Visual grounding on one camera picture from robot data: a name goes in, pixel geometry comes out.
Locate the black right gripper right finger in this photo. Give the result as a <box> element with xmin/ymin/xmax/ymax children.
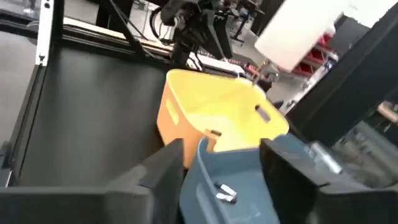
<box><xmin>259</xmin><ymin>138</ymin><xmax>398</xmax><ymax>224</ymax></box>

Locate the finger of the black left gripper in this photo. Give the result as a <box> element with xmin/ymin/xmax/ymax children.
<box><xmin>201</xmin><ymin>9</ymin><xmax>234</xmax><ymax>60</ymax></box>

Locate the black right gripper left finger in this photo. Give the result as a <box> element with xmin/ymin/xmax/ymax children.
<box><xmin>0</xmin><ymin>138</ymin><xmax>185</xmax><ymax>224</ymax></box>

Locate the silver battery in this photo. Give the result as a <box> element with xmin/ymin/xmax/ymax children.
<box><xmin>215</xmin><ymin>192</ymin><xmax>238</xmax><ymax>205</ymax></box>
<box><xmin>308</xmin><ymin>141</ymin><xmax>343</xmax><ymax>175</ymax></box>
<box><xmin>214</xmin><ymin>182</ymin><xmax>238</xmax><ymax>197</ymax></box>

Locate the blue-grey plastic bin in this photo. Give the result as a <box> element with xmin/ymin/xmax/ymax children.
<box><xmin>178</xmin><ymin>133</ymin><xmax>315</xmax><ymax>224</ymax></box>

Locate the yellow plastic bin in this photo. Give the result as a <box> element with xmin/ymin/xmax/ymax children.
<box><xmin>156</xmin><ymin>68</ymin><xmax>290</xmax><ymax>169</ymax></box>

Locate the red storage shelf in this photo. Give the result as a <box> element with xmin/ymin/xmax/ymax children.
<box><xmin>290</xmin><ymin>32</ymin><xmax>340</xmax><ymax>78</ymax></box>

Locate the black frame beam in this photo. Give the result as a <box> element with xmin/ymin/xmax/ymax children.
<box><xmin>285</xmin><ymin>2</ymin><xmax>398</xmax><ymax>147</ymax></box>

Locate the white frame post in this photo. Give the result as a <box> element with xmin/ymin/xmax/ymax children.
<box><xmin>35</xmin><ymin>0</ymin><xmax>55</xmax><ymax>67</ymax></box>

